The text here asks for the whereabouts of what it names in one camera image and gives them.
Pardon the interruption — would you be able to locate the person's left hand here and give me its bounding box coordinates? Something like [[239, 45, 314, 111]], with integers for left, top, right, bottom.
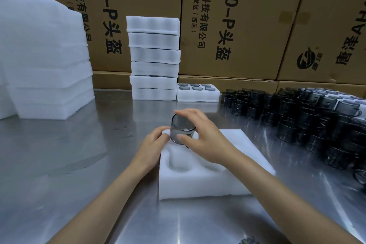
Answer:
[[136, 127, 172, 172]]

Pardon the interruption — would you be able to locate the dark glass cup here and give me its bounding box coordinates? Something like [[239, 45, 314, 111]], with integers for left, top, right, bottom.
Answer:
[[170, 113, 198, 149]]

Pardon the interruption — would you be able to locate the stack of white foam trays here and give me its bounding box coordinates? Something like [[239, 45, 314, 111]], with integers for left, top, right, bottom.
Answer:
[[126, 15, 182, 101]]

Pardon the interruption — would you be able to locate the pile of dark glass cups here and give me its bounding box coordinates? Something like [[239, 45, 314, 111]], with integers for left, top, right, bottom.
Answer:
[[220, 87, 366, 187]]

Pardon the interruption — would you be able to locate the set of packed grey cups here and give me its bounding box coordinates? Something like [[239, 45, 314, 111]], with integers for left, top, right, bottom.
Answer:
[[178, 83, 218, 92]]

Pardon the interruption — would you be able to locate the person's right forearm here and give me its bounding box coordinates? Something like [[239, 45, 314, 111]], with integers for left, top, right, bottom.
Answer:
[[220, 157, 362, 244]]

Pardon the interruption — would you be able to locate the person's right hand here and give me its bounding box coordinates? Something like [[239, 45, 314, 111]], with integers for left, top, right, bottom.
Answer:
[[174, 108, 239, 168]]

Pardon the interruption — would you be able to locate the person's left forearm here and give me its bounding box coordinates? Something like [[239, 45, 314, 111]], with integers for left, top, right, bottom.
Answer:
[[43, 162, 150, 244]]

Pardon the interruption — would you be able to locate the cardboard box with round logo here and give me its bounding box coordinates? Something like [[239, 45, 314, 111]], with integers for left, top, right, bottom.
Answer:
[[276, 0, 366, 83]]

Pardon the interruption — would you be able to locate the white foam tray under pile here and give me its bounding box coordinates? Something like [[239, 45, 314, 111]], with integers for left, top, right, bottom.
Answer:
[[313, 88, 366, 111]]

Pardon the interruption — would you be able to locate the stack of large foam sheets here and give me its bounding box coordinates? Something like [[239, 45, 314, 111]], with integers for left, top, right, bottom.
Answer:
[[0, 0, 96, 121]]

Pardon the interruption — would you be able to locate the white foam tray holding cups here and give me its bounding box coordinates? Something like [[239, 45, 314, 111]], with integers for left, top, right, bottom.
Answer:
[[176, 83, 221, 103]]

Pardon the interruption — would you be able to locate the white foam tray with hollows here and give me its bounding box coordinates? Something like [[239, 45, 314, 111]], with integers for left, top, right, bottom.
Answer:
[[158, 128, 277, 202]]

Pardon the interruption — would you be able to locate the plain low cardboard box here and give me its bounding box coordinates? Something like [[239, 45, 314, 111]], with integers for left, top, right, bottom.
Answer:
[[276, 80, 366, 95], [91, 71, 132, 90], [177, 75, 280, 95]]

